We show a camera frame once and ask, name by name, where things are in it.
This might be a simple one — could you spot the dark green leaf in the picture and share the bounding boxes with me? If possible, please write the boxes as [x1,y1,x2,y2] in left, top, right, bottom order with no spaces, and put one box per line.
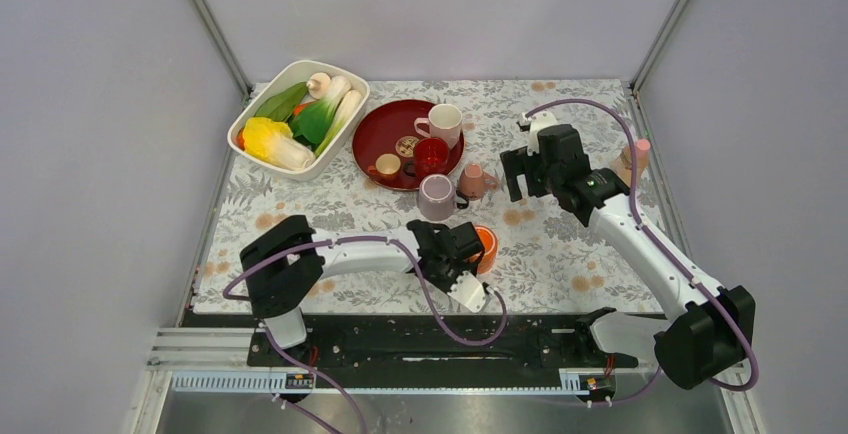
[254,82,308,122]

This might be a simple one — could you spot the orange carrot piece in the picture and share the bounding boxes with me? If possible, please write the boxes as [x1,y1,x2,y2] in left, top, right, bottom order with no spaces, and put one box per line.
[292,102,312,117]

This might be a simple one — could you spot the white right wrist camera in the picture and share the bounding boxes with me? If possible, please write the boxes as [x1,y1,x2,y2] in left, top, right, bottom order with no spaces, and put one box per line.
[517,111,559,156]

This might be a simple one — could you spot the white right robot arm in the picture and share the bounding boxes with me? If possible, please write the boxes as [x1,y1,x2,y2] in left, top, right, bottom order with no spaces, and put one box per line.
[500,124,756,390]

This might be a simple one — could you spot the orange mug black handle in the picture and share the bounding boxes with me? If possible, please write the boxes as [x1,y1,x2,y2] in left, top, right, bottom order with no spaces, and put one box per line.
[475,225,499,274]

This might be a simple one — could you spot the white green leek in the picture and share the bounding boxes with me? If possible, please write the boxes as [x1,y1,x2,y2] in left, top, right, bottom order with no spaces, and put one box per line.
[314,89,363,157]

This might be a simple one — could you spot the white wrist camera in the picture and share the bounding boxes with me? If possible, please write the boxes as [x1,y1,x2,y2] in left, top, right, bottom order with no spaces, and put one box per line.
[517,111,559,156]
[447,271,489,313]

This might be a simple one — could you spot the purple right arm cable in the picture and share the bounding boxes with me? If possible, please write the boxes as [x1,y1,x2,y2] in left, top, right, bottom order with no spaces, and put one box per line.
[523,98,761,408]

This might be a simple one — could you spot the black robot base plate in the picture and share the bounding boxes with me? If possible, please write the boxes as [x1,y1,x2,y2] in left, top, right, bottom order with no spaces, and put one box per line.
[286,314,654,393]

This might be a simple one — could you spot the white rectangular vegetable tray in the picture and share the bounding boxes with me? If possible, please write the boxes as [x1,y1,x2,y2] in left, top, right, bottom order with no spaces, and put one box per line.
[228,60,370,181]

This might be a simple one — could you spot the salmon pink patterned mug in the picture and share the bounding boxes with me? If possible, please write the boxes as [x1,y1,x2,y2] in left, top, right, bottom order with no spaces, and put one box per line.
[457,163,498,201]

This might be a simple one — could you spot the beige mushroom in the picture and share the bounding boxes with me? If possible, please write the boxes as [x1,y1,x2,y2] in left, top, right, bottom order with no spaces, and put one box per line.
[306,72,332,100]

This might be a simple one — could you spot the red glossy mug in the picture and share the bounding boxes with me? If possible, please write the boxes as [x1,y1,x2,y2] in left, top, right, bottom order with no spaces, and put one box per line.
[402,138,450,179]

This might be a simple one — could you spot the lilac mug black handle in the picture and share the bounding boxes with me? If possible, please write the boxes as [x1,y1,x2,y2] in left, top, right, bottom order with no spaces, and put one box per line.
[417,174,470,222]

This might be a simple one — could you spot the yellow napa cabbage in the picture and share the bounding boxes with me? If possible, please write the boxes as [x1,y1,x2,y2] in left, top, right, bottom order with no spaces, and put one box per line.
[242,117,316,171]

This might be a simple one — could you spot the round red lacquer tray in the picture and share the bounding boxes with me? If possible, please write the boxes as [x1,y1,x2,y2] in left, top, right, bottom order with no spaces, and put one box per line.
[352,99,435,192]

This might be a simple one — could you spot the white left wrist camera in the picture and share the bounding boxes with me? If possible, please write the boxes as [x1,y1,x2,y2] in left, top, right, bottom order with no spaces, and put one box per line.
[447,271,489,313]

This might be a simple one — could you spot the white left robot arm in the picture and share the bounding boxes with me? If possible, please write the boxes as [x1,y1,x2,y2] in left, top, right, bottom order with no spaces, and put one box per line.
[223,215,488,365]

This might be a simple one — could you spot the pink capped bottle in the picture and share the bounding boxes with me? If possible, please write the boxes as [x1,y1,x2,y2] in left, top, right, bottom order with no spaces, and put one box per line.
[609,139,651,187]

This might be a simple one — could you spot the small orange cup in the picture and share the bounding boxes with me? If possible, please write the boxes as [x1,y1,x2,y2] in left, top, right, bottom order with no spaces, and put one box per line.
[366,153,402,185]

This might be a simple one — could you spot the pale pink white mug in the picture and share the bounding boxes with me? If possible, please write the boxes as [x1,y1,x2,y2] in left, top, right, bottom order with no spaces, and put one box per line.
[413,104,463,149]

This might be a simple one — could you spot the white slotted cable duct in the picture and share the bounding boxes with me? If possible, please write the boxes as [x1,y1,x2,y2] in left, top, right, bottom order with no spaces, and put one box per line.
[170,369,617,398]

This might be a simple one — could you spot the green bok choy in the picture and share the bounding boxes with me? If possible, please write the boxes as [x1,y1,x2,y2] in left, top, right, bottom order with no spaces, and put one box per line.
[290,75,351,145]

